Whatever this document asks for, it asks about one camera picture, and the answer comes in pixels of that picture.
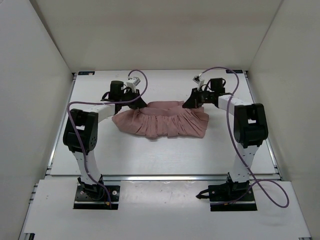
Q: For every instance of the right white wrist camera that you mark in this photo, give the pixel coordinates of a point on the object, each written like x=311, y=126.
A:
x=198, y=80

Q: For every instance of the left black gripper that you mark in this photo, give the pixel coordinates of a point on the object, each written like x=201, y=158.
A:
x=137, y=103

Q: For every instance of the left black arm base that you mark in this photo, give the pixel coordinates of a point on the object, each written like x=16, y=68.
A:
x=94, y=197

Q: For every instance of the aluminium table edge rail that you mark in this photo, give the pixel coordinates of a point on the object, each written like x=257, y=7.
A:
x=170, y=177

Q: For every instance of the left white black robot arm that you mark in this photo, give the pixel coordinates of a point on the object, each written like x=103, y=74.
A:
x=81, y=130

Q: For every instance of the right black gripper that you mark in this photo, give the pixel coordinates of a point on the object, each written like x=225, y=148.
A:
x=193, y=102

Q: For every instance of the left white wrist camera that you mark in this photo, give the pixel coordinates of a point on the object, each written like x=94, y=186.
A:
x=133, y=82

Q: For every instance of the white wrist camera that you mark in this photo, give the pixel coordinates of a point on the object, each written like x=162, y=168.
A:
x=198, y=80
x=133, y=82

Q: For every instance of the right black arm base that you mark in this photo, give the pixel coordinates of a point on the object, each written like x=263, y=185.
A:
x=231, y=196

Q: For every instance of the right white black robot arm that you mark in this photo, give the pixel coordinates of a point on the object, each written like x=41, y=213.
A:
x=249, y=130

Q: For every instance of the pink pleated skirt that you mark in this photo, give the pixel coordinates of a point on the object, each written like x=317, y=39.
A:
x=163, y=119

